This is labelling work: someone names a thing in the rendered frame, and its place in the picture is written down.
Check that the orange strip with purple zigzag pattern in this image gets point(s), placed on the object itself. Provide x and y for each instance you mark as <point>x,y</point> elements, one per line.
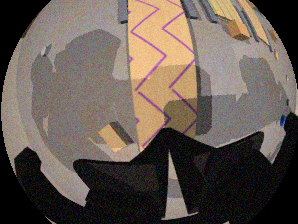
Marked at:
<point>163,70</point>

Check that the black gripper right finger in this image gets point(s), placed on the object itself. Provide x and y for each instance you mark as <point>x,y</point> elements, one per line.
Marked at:
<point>197,164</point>

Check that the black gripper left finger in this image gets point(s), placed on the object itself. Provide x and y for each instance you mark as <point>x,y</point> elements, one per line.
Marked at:
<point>147,173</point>

